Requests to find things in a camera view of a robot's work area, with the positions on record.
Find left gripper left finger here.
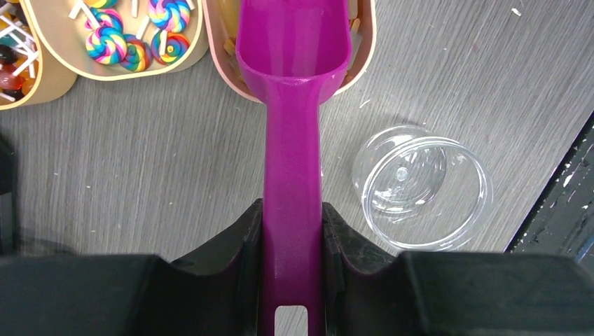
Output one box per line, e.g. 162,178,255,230
1,199,262,335

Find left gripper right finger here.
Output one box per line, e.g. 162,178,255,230
323,203,593,335

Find magenta plastic scoop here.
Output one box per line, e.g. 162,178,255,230
236,0,352,335

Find pink tray popsicle candies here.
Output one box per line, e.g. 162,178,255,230
201,1,377,102

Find clear round plastic jar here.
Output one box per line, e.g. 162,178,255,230
351,125,495,253

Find beige tray swirl lollipops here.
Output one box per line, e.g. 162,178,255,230
24,1,209,81

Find orange tray with lollipops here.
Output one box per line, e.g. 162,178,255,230
1,1,77,111

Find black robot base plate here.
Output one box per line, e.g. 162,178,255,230
506,115,593,270

